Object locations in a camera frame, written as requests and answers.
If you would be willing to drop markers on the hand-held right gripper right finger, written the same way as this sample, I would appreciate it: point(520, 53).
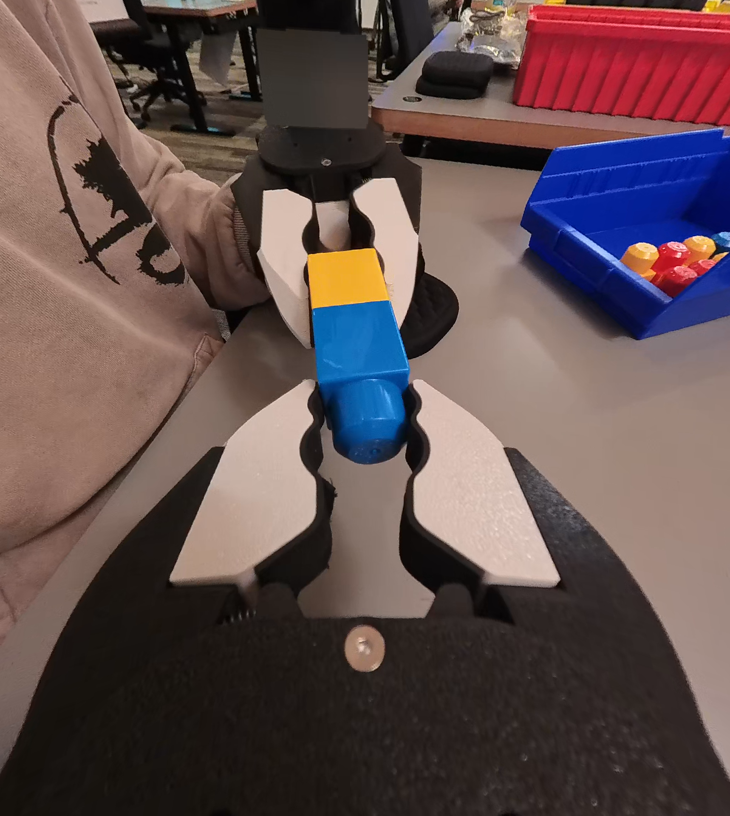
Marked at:
point(480, 510)

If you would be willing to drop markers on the black office chair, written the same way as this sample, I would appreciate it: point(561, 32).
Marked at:
point(161, 51)

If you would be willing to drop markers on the blue plastic bin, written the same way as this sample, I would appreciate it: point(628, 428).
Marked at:
point(594, 268)

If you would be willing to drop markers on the black pad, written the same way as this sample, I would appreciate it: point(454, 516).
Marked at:
point(432, 312)
point(454, 70)

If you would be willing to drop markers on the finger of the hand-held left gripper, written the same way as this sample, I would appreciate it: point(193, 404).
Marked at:
point(282, 255)
point(397, 242)

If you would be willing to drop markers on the clear plastic bag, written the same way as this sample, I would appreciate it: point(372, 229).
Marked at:
point(492, 41)

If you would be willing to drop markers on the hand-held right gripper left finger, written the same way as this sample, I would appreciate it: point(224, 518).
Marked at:
point(250, 503)

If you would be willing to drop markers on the person's left forearm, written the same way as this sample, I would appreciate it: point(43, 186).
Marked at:
point(212, 223)

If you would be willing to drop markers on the blue single-stud toy block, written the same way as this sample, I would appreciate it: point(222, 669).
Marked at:
point(358, 357)

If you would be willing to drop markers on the red ribbed plastic bin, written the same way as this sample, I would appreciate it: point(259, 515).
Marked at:
point(645, 70)

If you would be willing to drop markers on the row of black cases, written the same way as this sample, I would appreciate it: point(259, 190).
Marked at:
point(632, 5)

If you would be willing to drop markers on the pile of colourful toy blocks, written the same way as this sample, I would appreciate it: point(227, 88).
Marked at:
point(671, 261)

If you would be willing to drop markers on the yellow two-stud toy block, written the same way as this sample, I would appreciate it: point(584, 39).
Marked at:
point(346, 277)

